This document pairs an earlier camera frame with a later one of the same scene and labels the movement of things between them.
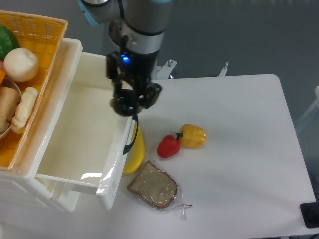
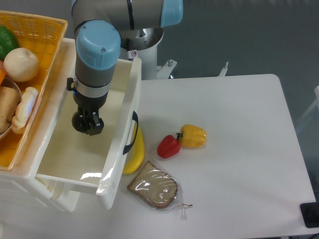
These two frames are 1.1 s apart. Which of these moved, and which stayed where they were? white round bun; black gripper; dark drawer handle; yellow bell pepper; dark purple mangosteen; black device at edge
Moved: black gripper; dark purple mangosteen
Stayed: dark drawer handle; yellow bell pepper; black device at edge; white round bun
